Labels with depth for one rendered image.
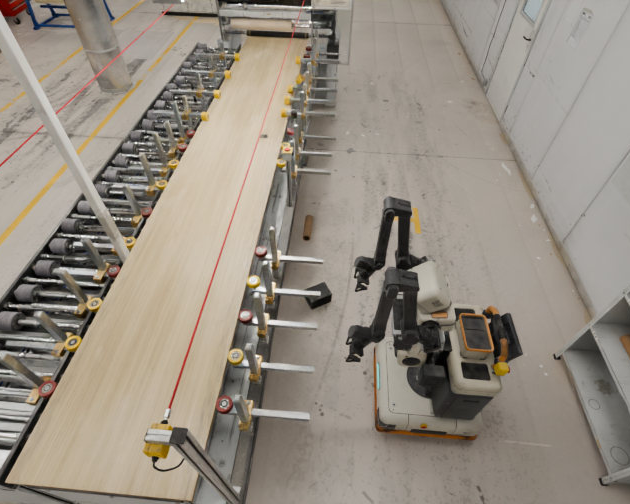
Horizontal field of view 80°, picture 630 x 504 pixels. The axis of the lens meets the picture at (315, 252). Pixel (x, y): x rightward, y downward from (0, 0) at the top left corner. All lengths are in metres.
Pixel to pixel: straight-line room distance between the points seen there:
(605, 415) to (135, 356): 3.03
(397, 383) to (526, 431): 0.98
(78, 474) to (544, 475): 2.67
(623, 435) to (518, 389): 0.63
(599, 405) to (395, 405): 1.46
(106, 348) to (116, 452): 0.55
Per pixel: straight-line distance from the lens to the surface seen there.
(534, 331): 3.68
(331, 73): 5.83
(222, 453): 2.24
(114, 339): 2.36
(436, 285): 1.80
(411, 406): 2.70
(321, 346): 3.10
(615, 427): 3.41
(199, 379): 2.08
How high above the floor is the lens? 2.75
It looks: 48 degrees down
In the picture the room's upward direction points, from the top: 1 degrees clockwise
